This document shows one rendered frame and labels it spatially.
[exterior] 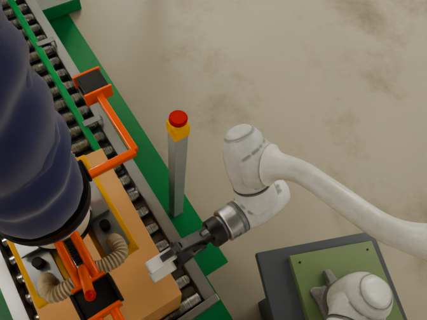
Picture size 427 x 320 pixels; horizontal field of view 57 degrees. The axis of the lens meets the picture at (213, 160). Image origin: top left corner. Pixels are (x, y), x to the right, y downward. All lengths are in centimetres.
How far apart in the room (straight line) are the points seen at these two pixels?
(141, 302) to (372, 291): 71
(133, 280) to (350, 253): 84
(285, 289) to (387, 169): 152
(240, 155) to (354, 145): 199
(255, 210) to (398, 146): 209
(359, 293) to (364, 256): 37
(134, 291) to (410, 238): 82
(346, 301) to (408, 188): 162
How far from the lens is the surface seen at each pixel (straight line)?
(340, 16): 359
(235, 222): 99
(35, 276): 115
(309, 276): 157
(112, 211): 116
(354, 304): 134
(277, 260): 158
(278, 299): 155
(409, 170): 294
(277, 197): 103
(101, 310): 96
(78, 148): 198
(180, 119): 143
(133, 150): 110
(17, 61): 54
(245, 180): 93
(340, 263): 163
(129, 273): 132
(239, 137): 90
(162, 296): 130
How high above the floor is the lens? 224
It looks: 63 degrees down
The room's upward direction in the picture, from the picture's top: 12 degrees clockwise
